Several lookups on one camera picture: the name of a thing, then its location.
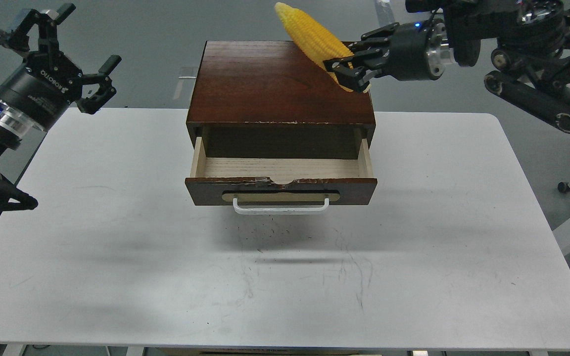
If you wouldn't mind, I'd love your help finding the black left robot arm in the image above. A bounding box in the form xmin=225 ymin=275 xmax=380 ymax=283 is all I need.
xmin=0 ymin=3 xmax=121 ymax=215

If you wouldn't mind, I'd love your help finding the dark wooden drawer cabinet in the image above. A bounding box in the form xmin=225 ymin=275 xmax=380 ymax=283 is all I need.
xmin=186 ymin=41 xmax=376 ymax=159

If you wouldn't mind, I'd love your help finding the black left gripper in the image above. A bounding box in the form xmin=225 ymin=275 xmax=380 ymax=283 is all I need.
xmin=0 ymin=3 xmax=122 ymax=132

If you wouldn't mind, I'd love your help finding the grey floor tape strip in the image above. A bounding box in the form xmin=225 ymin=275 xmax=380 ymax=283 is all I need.
xmin=374 ymin=0 xmax=398 ymax=35

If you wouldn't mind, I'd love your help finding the wooden pull-out drawer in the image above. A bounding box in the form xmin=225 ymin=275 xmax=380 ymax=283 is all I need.
xmin=184 ymin=138 xmax=378 ymax=206

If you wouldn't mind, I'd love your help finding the white drawer handle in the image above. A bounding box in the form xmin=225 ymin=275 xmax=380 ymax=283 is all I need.
xmin=232 ymin=197 xmax=331 ymax=216

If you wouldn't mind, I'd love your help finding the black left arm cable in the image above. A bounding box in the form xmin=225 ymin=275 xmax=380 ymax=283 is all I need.
xmin=0 ymin=173 xmax=39 ymax=212

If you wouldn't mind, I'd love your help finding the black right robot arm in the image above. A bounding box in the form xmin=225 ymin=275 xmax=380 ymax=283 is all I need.
xmin=323 ymin=0 xmax=570 ymax=134

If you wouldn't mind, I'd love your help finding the yellow corn cob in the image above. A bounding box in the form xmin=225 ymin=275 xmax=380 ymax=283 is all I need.
xmin=274 ymin=2 xmax=353 ymax=70

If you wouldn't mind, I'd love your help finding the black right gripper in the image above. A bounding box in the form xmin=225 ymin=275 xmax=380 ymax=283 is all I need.
xmin=323 ymin=21 xmax=447 ymax=93

